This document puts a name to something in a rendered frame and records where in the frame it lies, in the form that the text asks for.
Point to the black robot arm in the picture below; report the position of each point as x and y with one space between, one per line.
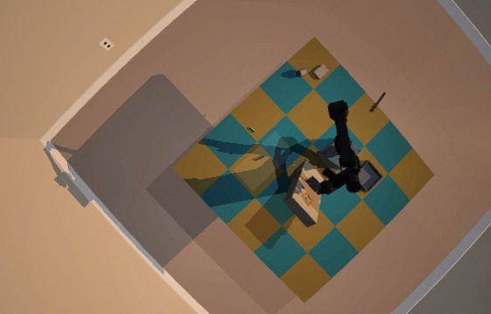
338 111

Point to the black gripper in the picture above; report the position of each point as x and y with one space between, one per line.
330 186

